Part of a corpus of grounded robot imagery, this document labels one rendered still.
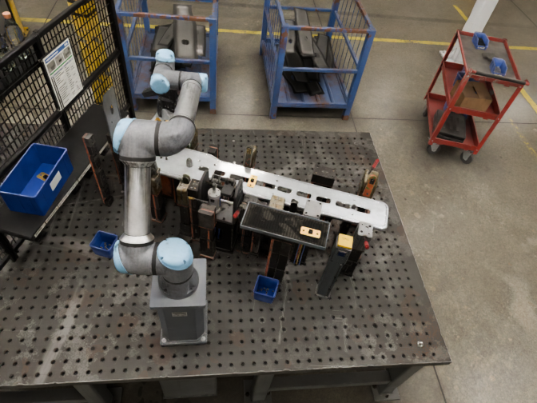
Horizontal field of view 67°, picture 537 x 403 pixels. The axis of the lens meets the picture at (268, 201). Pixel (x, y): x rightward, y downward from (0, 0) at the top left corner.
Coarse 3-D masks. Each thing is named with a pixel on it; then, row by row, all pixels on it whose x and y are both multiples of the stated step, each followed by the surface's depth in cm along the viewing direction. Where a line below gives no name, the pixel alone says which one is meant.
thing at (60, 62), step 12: (60, 48) 190; (72, 48) 198; (48, 60) 184; (60, 60) 192; (72, 60) 201; (48, 72) 186; (60, 72) 194; (72, 72) 203; (60, 84) 197; (72, 84) 206; (72, 96) 208; (60, 108) 201
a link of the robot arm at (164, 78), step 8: (160, 64) 160; (160, 72) 157; (168, 72) 158; (176, 72) 158; (152, 80) 155; (160, 80) 155; (168, 80) 157; (176, 80) 157; (152, 88) 158; (160, 88) 157; (168, 88) 158; (176, 88) 160
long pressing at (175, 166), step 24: (168, 168) 207; (192, 168) 208; (216, 168) 210; (240, 168) 212; (264, 192) 203; (312, 192) 206; (336, 192) 208; (336, 216) 198; (360, 216) 200; (384, 216) 201
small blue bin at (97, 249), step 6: (96, 234) 202; (102, 234) 205; (108, 234) 204; (114, 234) 203; (96, 240) 203; (102, 240) 209; (108, 240) 207; (114, 240) 201; (90, 246) 198; (96, 246) 204; (102, 246) 208; (108, 246) 208; (96, 252) 202; (102, 252) 200; (108, 252) 198
